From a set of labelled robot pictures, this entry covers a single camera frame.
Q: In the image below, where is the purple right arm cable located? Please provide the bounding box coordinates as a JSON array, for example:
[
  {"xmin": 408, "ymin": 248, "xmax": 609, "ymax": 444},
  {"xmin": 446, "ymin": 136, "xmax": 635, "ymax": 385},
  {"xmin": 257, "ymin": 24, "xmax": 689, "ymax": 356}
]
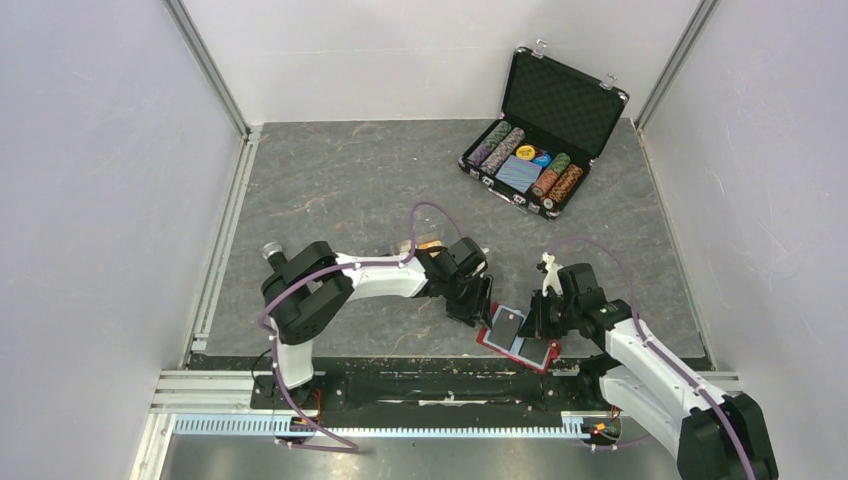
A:
[{"xmin": 546, "ymin": 238, "xmax": 758, "ymax": 480}]

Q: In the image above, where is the blue playing card deck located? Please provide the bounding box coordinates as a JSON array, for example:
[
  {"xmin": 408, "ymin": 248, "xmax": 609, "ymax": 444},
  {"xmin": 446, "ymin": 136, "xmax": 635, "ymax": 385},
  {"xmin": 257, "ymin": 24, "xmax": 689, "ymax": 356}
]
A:
[{"xmin": 495, "ymin": 155, "xmax": 543, "ymax": 193}]

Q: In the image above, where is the clear acrylic card tray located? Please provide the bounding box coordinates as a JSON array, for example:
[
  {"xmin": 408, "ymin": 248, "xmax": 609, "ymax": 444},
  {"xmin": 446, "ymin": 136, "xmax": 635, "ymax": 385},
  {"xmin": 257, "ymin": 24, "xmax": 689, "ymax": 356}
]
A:
[{"xmin": 379, "ymin": 237, "xmax": 444, "ymax": 256}]

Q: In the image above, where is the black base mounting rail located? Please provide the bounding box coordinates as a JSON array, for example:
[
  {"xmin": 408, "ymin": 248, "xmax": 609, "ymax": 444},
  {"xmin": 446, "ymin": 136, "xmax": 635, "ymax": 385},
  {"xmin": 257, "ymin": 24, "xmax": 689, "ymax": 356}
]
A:
[{"xmin": 186, "ymin": 354, "xmax": 657, "ymax": 429}]

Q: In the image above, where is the yellow dealer button chip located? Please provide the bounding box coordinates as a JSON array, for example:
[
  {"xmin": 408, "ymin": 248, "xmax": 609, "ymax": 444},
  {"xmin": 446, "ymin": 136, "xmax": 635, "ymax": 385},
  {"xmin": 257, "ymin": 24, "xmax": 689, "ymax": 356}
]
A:
[{"xmin": 515, "ymin": 144, "xmax": 536, "ymax": 161}]

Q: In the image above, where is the black poker chip case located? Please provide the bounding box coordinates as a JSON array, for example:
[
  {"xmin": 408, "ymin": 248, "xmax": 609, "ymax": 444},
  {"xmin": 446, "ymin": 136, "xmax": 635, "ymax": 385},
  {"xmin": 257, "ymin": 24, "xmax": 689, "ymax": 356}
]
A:
[{"xmin": 458, "ymin": 41, "xmax": 630, "ymax": 220}]

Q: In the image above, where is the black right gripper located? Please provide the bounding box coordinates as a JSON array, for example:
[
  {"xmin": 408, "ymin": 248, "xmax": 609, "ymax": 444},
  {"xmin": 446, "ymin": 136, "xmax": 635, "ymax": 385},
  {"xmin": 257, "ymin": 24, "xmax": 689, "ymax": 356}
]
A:
[{"xmin": 518, "ymin": 289, "xmax": 579, "ymax": 340}]

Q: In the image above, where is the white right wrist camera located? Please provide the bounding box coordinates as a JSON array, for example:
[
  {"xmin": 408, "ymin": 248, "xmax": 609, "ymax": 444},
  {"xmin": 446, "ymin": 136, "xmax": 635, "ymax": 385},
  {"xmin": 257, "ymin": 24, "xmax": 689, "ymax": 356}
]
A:
[{"xmin": 537, "ymin": 252, "xmax": 563, "ymax": 297}]

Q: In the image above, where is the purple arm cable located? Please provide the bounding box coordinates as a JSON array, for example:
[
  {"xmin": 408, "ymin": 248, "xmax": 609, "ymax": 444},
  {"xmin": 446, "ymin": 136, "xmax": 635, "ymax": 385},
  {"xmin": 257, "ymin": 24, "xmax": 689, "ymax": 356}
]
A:
[
  {"xmin": 546, "ymin": 238, "xmax": 758, "ymax": 480},
  {"xmin": 258, "ymin": 201, "xmax": 468, "ymax": 453}
]

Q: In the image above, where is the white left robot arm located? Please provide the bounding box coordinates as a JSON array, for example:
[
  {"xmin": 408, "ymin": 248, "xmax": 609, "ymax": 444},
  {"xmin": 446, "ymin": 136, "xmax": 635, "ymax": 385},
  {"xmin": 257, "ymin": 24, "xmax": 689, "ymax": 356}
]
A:
[{"xmin": 258, "ymin": 237, "xmax": 493, "ymax": 408}]

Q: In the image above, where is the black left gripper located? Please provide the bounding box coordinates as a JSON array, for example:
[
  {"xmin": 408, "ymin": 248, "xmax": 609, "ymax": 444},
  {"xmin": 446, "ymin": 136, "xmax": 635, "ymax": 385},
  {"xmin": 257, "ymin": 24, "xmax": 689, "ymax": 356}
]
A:
[{"xmin": 443, "ymin": 271, "xmax": 494, "ymax": 330}]

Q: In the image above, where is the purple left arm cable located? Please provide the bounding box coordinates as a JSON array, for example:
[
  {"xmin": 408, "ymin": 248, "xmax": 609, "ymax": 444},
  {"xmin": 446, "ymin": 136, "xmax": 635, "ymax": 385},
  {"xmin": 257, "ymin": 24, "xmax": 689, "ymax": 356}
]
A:
[{"xmin": 258, "ymin": 201, "xmax": 468, "ymax": 453}]

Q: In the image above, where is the single black VIP card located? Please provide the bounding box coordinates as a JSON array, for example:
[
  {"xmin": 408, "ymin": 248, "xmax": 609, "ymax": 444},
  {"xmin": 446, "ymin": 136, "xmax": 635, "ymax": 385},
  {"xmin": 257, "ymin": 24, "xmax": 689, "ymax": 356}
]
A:
[{"xmin": 488, "ymin": 308, "xmax": 525, "ymax": 351}]

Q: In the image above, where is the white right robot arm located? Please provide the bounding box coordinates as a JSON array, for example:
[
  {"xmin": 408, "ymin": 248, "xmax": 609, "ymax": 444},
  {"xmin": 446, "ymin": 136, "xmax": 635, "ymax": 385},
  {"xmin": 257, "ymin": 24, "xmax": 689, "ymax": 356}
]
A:
[{"xmin": 528, "ymin": 254, "xmax": 779, "ymax": 479}]

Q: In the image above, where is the red leather card holder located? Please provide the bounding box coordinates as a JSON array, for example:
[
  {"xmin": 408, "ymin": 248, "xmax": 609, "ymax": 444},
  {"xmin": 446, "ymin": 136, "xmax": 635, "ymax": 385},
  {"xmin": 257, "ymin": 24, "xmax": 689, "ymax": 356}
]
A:
[{"xmin": 476, "ymin": 303, "xmax": 561, "ymax": 374}]

